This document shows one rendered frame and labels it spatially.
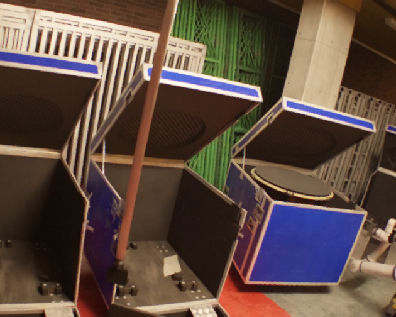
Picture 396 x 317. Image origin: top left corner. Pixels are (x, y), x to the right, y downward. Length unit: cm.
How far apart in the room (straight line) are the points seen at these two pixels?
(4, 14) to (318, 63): 334
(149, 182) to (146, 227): 45
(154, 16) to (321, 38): 232
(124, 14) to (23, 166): 288
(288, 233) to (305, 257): 35
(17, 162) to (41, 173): 22
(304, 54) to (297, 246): 219
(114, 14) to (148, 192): 266
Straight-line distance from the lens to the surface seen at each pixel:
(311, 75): 445
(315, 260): 363
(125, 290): 286
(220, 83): 253
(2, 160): 306
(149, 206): 351
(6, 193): 316
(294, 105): 328
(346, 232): 365
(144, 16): 540
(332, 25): 465
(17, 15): 377
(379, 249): 395
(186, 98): 255
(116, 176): 328
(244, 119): 597
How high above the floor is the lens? 188
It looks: 13 degrees down
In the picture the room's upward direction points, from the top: 13 degrees clockwise
